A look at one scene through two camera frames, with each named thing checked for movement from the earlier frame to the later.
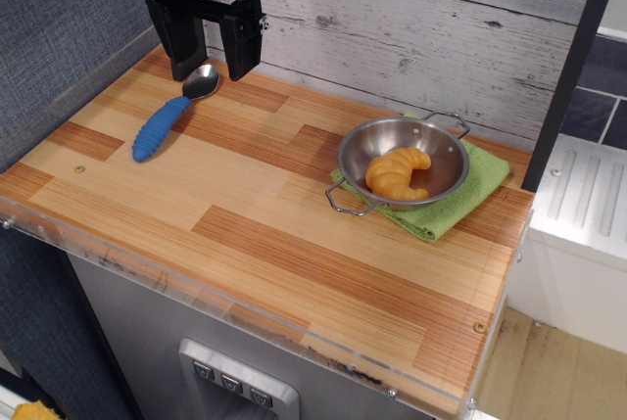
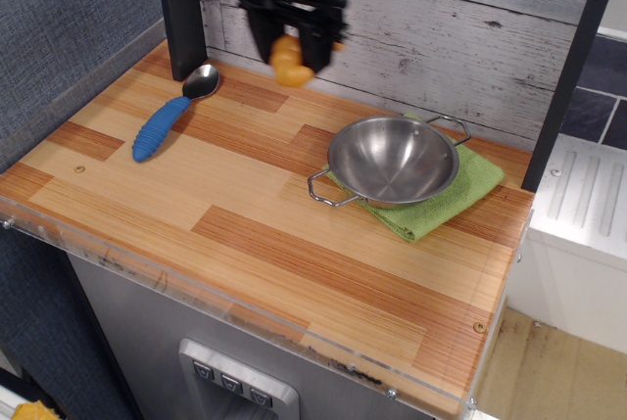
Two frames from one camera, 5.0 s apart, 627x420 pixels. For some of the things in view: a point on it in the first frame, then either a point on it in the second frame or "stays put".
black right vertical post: x=573 y=66 stays put
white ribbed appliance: x=570 y=268 stays put
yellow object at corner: x=35 y=410 stays put
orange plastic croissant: x=389 y=175 → x=286 y=59
